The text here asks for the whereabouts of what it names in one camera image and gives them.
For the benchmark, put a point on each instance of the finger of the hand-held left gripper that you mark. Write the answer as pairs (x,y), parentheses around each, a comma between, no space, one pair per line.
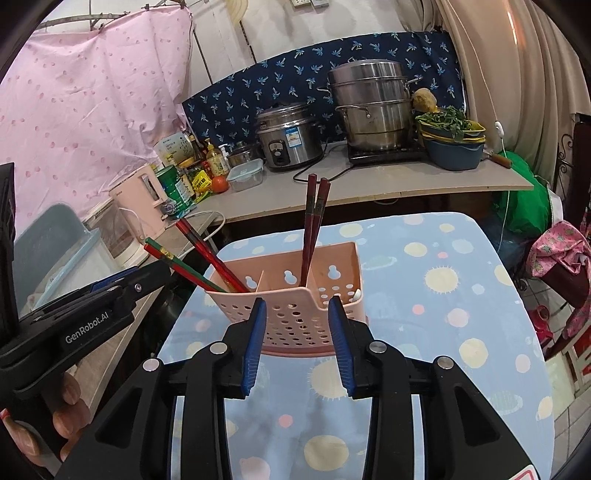
(115,278)
(152,277)

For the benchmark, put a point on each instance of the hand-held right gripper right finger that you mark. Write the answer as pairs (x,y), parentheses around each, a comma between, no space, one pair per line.
(341,350)

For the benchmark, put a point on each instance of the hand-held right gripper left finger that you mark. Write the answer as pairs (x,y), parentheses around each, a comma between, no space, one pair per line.
(254,350)

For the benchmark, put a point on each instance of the bright red chopstick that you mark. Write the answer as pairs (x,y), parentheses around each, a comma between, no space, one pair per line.
(175,267)

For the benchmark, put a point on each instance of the green chopstick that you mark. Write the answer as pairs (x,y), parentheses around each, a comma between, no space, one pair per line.
(180,260)

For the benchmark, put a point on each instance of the pink perforated utensil basket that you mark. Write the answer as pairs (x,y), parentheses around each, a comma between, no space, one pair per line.
(295,318)

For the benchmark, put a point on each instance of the dark red chopstick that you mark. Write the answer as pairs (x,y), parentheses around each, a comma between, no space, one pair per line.
(207,254)
(308,221)
(322,203)

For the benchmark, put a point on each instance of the person's left hand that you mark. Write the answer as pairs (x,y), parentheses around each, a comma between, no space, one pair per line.
(69,392)

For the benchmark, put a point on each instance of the clear white blender jug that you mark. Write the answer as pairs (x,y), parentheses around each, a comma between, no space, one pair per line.
(115,235)

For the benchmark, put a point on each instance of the blue lidded storage bin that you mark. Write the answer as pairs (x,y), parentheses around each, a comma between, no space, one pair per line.
(46,244)

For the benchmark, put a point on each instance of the green tin can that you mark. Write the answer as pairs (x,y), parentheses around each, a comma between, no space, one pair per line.
(175,191)

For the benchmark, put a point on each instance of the pink electric kettle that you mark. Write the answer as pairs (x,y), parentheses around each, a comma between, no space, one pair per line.
(136,189)

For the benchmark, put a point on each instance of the blue dotted tablecloth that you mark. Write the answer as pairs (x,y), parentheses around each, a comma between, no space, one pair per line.
(415,300)

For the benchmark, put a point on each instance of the yellow snack packet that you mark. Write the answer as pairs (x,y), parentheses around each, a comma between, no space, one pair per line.
(202,184)

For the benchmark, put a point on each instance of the red tomato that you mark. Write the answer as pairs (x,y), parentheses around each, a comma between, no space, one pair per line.
(220,184)

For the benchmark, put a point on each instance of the white green carton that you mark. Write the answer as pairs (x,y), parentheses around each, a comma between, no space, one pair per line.
(173,147)

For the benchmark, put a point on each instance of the clear food container blue lid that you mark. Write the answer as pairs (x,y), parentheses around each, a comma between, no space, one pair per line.
(244,175)

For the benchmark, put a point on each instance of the white pump bottle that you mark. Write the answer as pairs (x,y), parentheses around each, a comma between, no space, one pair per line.
(226,159)

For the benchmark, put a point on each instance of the small steel lidded pot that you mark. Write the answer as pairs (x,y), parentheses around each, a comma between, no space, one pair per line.
(240,157)

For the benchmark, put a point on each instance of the pink dotted curtain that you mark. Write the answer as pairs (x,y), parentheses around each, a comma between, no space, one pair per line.
(92,92)

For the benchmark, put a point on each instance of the steel rice cooker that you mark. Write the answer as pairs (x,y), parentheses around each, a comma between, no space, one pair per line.
(288,138)

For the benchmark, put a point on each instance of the black induction cooker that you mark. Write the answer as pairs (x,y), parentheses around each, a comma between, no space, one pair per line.
(388,156)

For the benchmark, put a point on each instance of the blue plastic basin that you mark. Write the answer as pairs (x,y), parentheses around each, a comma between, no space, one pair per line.
(455,157)

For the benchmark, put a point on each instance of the navy printed cloth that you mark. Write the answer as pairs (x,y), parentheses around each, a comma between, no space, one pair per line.
(277,83)

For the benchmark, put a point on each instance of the green plastic bag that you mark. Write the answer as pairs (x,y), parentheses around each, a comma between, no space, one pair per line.
(526,203)

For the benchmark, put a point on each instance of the pink floral cloth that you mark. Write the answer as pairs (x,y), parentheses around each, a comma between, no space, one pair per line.
(554,244)

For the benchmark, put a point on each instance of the steel stacked steamer pot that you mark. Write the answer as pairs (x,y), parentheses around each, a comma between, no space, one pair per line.
(374,101)

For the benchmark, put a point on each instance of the green leafy vegetables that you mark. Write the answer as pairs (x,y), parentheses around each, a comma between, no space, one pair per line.
(443,117)

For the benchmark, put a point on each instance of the yellow bowl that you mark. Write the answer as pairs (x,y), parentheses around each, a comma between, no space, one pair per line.
(476,127)

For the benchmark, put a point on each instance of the brown root vegetable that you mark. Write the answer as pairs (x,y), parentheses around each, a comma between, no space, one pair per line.
(425,99)

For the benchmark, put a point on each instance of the white hanging object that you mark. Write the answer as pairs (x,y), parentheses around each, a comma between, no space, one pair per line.
(239,9)

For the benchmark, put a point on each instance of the beige curtain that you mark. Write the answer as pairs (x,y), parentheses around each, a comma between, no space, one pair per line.
(531,69)

